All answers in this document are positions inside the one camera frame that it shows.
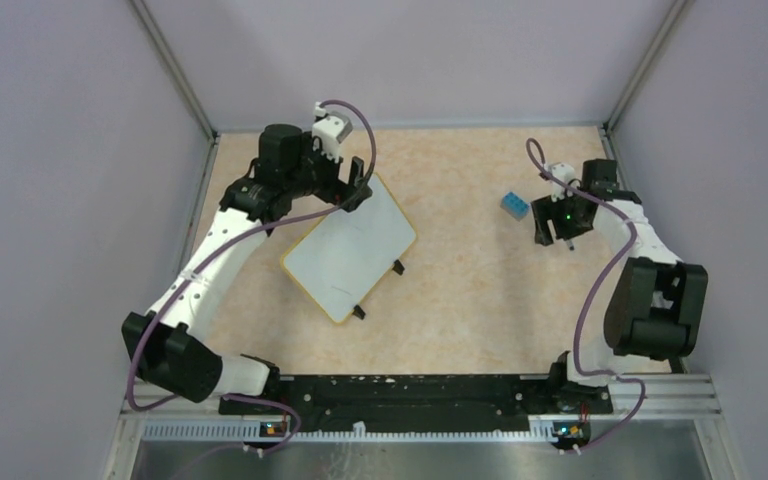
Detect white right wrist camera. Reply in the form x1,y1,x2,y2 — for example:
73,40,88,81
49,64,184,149
547,162,580,202

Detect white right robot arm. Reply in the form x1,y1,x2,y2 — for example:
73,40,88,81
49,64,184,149
531,159,708,412

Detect light blue toy brick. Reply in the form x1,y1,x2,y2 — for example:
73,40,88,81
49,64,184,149
500,192,530,221

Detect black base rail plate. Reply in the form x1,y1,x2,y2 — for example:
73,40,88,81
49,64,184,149
218,374,614,437

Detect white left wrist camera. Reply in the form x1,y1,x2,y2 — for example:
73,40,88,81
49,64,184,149
311,102,353,163

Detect white slotted cable duct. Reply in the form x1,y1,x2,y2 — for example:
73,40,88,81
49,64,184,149
142,420,557,443

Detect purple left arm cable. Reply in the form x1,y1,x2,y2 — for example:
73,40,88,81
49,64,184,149
125,99,377,458

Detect yellow framed whiteboard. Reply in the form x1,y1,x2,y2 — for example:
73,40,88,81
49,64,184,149
281,173,418,324

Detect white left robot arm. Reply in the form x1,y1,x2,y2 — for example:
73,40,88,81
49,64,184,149
122,117,374,414

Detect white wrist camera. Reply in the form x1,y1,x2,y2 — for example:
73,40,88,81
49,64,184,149
547,162,580,202
311,102,353,163

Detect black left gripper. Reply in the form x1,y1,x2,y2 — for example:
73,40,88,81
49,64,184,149
285,131,371,212

